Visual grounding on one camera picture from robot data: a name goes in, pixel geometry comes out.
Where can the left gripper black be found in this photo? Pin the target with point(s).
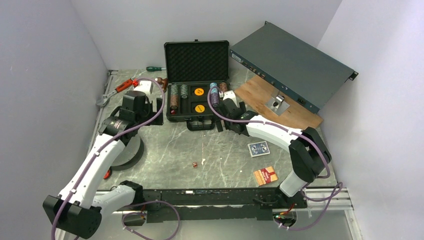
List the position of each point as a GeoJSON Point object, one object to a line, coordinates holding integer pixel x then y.
{"type": "Point", "coordinates": [158, 121]}

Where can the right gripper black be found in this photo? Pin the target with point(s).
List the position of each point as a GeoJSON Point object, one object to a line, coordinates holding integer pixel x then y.
{"type": "Point", "coordinates": [219, 125]}

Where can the blue yellow chip stack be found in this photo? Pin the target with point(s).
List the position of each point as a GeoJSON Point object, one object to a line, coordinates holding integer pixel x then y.
{"type": "Point", "coordinates": [184, 92]}

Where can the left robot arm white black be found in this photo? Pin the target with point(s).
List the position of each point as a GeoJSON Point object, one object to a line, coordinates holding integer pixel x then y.
{"type": "Point", "coordinates": [76, 209]}

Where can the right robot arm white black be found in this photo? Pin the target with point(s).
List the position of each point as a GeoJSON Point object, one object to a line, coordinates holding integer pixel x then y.
{"type": "Point", "coordinates": [309, 155]}

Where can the black poker set case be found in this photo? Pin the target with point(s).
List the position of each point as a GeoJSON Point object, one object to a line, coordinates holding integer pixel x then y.
{"type": "Point", "coordinates": [195, 64]}

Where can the orange chips left slot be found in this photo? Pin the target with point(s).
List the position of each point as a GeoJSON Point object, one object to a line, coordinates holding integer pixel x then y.
{"type": "Point", "coordinates": [174, 102]}

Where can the orange chips slot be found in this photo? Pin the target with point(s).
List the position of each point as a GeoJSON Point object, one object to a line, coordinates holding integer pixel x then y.
{"type": "Point", "coordinates": [174, 102]}
{"type": "Point", "coordinates": [223, 87]}

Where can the blue yellow chips in case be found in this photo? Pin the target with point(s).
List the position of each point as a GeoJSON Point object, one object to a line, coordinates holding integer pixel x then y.
{"type": "Point", "coordinates": [174, 90]}

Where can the copper pipe fitting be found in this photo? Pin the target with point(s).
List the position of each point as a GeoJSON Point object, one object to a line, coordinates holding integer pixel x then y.
{"type": "Point", "coordinates": [162, 81]}

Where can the yellow big blind button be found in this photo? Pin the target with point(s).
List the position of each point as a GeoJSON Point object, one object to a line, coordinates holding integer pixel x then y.
{"type": "Point", "coordinates": [199, 108]}

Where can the purple chips in case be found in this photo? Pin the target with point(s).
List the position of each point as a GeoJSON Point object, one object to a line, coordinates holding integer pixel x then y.
{"type": "Point", "coordinates": [215, 99]}

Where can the light blue chips in case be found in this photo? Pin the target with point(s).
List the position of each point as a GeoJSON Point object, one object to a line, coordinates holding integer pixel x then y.
{"type": "Point", "coordinates": [214, 88]}

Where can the orange chips right slot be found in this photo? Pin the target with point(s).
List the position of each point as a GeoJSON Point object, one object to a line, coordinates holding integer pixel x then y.
{"type": "Point", "coordinates": [223, 87]}

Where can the yellow small blind button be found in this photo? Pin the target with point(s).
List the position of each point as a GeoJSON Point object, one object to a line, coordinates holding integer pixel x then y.
{"type": "Point", "coordinates": [199, 91]}

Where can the blue playing card deck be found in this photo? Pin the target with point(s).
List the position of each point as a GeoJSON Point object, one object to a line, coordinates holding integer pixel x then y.
{"type": "Point", "coordinates": [258, 149]}

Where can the wooden board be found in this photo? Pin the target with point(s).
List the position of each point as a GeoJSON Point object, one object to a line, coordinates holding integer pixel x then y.
{"type": "Point", "coordinates": [256, 92]}

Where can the grey perforated metal disc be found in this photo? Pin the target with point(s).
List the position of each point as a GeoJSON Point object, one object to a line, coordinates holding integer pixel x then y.
{"type": "Point", "coordinates": [130, 156]}

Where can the red playing card deck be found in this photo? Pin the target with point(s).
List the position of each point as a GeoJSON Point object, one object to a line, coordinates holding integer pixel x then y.
{"type": "Point", "coordinates": [265, 176]}

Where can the red object under disc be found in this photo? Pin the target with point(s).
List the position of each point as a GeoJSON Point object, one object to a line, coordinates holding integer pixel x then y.
{"type": "Point", "coordinates": [107, 174]}

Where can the grey rack server unit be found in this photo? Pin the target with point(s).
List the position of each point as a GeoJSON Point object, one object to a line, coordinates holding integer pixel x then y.
{"type": "Point", "coordinates": [299, 70]}

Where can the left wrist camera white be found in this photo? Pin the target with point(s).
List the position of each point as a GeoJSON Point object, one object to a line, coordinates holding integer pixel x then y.
{"type": "Point", "coordinates": [144, 86]}

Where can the red handled adjustable wrench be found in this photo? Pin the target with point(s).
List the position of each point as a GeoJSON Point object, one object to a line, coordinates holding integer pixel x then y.
{"type": "Point", "coordinates": [116, 91]}

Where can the green handled screwdriver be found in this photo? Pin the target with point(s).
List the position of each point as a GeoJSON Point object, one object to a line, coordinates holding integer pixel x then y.
{"type": "Point", "coordinates": [154, 69]}

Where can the metal bracket block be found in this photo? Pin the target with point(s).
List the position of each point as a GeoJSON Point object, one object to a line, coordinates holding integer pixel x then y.
{"type": "Point", "coordinates": [277, 104]}

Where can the aluminium rail left edge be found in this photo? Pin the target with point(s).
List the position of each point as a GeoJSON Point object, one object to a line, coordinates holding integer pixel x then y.
{"type": "Point", "coordinates": [109, 87]}

